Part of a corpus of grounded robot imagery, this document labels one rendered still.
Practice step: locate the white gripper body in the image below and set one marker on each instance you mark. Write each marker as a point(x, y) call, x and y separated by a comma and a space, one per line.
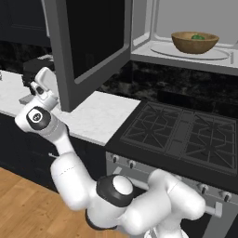
point(47, 77)

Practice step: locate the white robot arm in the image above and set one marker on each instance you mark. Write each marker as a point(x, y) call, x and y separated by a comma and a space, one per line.
point(74, 182)

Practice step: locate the grey microwave door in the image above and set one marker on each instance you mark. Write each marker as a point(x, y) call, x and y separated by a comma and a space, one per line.
point(93, 37)

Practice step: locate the white microwave turntable plate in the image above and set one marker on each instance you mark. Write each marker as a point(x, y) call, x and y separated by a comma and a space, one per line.
point(161, 49)

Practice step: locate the brown wooden bowl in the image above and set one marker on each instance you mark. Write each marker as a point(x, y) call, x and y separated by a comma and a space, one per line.
point(193, 46)

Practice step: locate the grey microwave oven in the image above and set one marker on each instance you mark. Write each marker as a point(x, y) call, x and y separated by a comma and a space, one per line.
point(186, 12)

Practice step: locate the green broccoli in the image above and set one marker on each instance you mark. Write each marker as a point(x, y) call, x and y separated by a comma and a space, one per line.
point(197, 37)

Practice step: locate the black countertop appliance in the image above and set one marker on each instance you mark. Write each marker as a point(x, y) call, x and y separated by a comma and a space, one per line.
point(29, 66)

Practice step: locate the dark base cupboards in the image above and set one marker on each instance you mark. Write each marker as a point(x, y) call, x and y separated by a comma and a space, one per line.
point(18, 148)

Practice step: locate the dark hob knob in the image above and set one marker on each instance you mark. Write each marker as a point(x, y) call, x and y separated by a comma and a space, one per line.
point(203, 188)
point(132, 164)
point(115, 158)
point(226, 196)

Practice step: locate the black gas hob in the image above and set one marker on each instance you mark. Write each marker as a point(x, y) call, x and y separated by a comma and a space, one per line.
point(186, 136)

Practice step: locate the steel oven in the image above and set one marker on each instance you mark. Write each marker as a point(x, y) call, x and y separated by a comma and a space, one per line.
point(229, 218)

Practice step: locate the dark wall cupboards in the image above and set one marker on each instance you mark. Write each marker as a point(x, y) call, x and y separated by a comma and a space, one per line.
point(21, 18)

